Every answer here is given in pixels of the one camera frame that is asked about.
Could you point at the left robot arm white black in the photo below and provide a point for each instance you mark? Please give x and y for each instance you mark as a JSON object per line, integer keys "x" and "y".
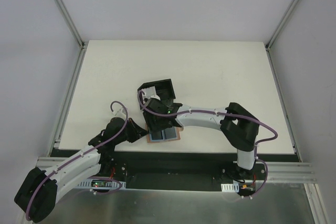
{"x": 43, "y": 188}

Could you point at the right white cable duct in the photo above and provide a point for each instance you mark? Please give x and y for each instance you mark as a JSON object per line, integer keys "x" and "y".
{"x": 230, "y": 188}

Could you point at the tan leather card holder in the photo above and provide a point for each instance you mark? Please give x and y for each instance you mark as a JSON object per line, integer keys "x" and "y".
{"x": 178, "y": 131}

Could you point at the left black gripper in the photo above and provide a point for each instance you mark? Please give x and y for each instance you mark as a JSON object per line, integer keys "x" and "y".
{"x": 135, "y": 131}

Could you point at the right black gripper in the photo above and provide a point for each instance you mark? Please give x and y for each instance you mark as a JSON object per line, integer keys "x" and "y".
{"x": 159, "y": 123}

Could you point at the left white cable duct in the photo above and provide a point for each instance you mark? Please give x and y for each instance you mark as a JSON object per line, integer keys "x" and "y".
{"x": 100, "y": 184}

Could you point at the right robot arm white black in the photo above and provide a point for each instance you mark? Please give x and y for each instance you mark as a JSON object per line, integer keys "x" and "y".
{"x": 237, "y": 124}

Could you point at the right aluminium frame post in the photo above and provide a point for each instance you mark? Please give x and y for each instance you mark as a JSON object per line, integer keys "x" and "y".
{"x": 282, "y": 23}

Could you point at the black card tray box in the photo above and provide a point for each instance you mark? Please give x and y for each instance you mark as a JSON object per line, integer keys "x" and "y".
{"x": 164, "y": 91}

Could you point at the left table side rail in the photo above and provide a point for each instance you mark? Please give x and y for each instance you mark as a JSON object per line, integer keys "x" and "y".
{"x": 67, "y": 100}

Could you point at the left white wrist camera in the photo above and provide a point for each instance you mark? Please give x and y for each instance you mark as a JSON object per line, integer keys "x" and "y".
{"x": 120, "y": 113}

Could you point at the white cards stack in tray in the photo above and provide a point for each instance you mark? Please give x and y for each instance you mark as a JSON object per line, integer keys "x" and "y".
{"x": 150, "y": 91}

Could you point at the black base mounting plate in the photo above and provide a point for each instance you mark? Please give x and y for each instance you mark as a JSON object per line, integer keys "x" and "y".
{"x": 176, "y": 171}

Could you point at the white cable duct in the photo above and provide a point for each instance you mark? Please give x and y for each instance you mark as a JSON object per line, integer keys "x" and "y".
{"x": 100, "y": 184}
{"x": 230, "y": 188}

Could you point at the aluminium cross rail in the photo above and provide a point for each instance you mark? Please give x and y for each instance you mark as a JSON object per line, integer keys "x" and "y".
{"x": 291, "y": 173}

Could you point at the aluminium frame post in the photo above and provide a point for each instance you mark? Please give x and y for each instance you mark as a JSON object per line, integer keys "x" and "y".
{"x": 282, "y": 23}
{"x": 70, "y": 23}

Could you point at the left aluminium frame post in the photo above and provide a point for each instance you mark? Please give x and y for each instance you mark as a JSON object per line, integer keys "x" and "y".
{"x": 70, "y": 23}

